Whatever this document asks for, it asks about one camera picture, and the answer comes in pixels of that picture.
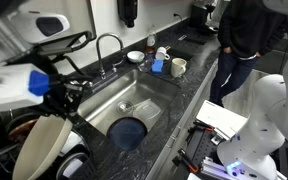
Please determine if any small white bowl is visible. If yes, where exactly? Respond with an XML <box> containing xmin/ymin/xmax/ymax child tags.
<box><xmin>127</xmin><ymin>51</ymin><xmax>145</xmax><ymax>63</ymax></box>

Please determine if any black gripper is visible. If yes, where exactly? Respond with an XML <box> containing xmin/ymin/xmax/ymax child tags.
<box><xmin>40</xmin><ymin>74</ymin><xmax>92</xmax><ymax>117</ymax></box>

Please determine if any white printed mug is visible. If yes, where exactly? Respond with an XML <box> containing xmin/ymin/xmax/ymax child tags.
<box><xmin>155</xmin><ymin>47</ymin><xmax>170</xmax><ymax>60</ymax></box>

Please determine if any steel paper towel dispenser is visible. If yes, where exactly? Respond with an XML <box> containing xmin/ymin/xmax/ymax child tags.
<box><xmin>0</xmin><ymin>0</ymin><xmax>96</xmax><ymax>63</ymax></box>

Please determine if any black coffee machine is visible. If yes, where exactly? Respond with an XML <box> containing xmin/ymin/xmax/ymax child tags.
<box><xmin>189</xmin><ymin>0</ymin><xmax>218</xmax><ymax>35</ymax></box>

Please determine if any copper bottom pan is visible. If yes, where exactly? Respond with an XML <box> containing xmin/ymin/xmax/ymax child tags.
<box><xmin>8</xmin><ymin>119</ymin><xmax>37</xmax><ymax>141</ymax></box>

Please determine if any dark blue plate in sink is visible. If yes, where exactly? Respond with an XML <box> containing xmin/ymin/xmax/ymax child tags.
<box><xmin>106</xmin><ymin>117</ymin><xmax>147</xmax><ymax>151</ymax></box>

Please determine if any black tool with red handle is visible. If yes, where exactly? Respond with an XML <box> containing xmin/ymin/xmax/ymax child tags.
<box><xmin>178</xmin><ymin>149</ymin><xmax>199</xmax><ymax>173</ymax></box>

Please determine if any black dish rack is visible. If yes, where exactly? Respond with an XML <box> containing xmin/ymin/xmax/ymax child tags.
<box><xmin>0</xmin><ymin>113</ymin><xmax>90</xmax><ymax>180</ymax></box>

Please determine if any cream ceramic mug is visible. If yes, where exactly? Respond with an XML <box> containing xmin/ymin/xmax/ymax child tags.
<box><xmin>171</xmin><ymin>58</ymin><xmax>187</xmax><ymax>77</ymax></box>

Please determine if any clear glass bowl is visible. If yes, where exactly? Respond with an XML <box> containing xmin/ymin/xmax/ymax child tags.
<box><xmin>137</xmin><ymin>56</ymin><xmax>153</xmax><ymax>72</ymax></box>

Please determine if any stainless steel sink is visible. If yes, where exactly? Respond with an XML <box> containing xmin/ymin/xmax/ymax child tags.
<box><xmin>78</xmin><ymin>69</ymin><xmax>180</xmax><ymax>139</ymax></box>

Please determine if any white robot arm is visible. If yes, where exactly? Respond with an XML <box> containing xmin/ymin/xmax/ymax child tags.
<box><xmin>0</xmin><ymin>0</ymin><xmax>288</xmax><ymax>175</ymax></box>

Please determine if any clear plastic lid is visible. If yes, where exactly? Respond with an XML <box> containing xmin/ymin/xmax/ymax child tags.
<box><xmin>133</xmin><ymin>99</ymin><xmax>161</xmax><ymax>121</ymax></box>

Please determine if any person in dark clothes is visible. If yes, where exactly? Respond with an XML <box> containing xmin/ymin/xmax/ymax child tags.
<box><xmin>209</xmin><ymin>0</ymin><xmax>287</xmax><ymax>106</ymax></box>

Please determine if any chrome gooseneck faucet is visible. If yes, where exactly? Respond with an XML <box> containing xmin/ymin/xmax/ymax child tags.
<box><xmin>91</xmin><ymin>32</ymin><xmax>124</xmax><ymax>88</ymax></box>

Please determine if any cream white plate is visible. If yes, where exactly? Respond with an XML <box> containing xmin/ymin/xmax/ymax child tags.
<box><xmin>12</xmin><ymin>115</ymin><xmax>73</xmax><ymax>180</ymax></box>

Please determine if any blue sponge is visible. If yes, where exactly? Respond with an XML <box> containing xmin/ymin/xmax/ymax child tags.
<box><xmin>151</xmin><ymin>59</ymin><xmax>163</xmax><ymax>73</ymax></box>

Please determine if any black soap dispenser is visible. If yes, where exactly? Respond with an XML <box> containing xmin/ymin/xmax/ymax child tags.
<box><xmin>117</xmin><ymin>0</ymin><xmax>138</xmax><ymax>28</ymax></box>

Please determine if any white box on cart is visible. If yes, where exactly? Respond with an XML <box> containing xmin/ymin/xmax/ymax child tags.
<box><xmin>196</xmin><ymin>100</ymin><xmax>247</xmax><ymax>140</ymax></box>

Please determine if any dish soap bottle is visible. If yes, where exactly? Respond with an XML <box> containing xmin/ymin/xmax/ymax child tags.
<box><xmin>144</xmin><ymin>25</ymin><xmax>158</xmax><ymax>54</ymax></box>

